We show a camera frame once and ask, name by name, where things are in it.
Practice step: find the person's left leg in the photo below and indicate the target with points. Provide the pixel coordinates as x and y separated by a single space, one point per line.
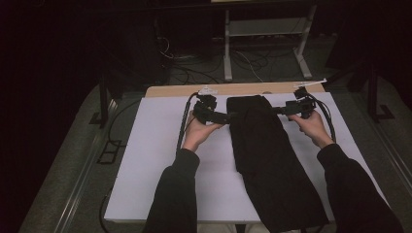
217 228

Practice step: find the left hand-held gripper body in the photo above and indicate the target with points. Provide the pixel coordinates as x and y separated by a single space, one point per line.
205 110

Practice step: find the person's right hand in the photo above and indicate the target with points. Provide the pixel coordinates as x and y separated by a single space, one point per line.
312 129

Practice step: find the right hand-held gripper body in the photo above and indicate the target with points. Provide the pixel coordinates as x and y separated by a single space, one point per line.
301 107

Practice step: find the white metal stand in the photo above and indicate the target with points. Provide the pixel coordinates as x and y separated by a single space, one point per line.
227 58

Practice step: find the metal floor rail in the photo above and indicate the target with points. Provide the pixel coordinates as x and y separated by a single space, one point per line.
81 181
395 161

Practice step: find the person's right leg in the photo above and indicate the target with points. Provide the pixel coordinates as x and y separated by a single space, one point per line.
257 229

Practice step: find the person's left hand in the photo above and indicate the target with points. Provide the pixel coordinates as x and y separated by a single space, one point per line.
196 134

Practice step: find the black metal stand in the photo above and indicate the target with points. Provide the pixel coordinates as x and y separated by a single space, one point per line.
373 93
103 103

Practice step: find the black pants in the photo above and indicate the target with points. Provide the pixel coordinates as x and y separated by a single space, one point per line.
268 155

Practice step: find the person's leg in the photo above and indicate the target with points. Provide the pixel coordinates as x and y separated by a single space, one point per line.
257 229
217 228

